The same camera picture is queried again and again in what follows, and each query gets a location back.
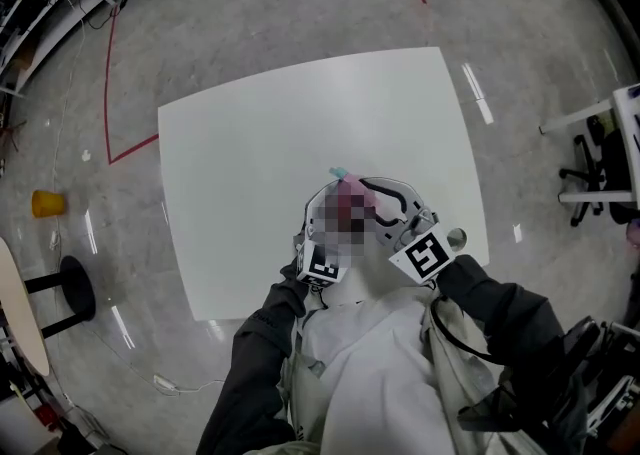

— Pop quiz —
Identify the black office chair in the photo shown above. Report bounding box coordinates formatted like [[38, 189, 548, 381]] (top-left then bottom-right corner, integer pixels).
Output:
[[557, 128, 640, 228]]

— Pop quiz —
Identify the person's right forearm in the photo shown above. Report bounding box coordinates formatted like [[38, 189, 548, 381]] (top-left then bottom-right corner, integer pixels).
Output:
[[433, 253, 569, 397]]

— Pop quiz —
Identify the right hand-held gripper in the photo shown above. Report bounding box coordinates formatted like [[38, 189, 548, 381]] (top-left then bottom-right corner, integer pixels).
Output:
[[358, 175, 457, 288]]

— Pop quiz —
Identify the black equipment case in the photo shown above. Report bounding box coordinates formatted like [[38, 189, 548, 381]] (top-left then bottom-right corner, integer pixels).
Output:
[[559, 315, 640, 447]]

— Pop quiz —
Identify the white shelving workbench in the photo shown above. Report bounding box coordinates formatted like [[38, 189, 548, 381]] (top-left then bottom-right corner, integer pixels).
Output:
[[0, 0, 123, 98]]

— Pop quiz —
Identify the white desk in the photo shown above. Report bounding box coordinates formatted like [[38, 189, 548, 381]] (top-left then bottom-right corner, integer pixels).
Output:
[[538, 84, 640, 205]]

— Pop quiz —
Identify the black round stool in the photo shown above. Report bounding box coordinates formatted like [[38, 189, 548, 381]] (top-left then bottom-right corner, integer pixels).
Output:
[[23, 254, 97, 340]]

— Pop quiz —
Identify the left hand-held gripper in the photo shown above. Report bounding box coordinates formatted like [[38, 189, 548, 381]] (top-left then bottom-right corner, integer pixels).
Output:
[[292, 181, 350, 288]]

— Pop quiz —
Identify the person's white clothed torso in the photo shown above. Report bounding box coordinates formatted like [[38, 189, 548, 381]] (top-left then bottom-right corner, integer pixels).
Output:
[[277, 270, 506, 455]]

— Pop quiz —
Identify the round wooden table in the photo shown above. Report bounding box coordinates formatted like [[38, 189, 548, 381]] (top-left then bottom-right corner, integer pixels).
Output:
[[0, 236, 52, 377]]

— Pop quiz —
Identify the black shoulder strap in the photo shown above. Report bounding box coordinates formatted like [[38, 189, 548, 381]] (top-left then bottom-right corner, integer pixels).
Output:
[[430, 294, 503, 365]]

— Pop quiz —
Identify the person's left forearm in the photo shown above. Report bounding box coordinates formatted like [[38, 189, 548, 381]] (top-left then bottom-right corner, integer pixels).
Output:
[[196, 256, 322, 455]]

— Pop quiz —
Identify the pink spray bottle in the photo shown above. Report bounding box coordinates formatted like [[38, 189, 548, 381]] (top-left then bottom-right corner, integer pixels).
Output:
[[343, 171, 382, 217]]

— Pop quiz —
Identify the yellow bucket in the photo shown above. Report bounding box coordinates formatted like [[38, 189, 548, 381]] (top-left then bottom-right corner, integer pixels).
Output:
[[31, 189, 67, 219]]

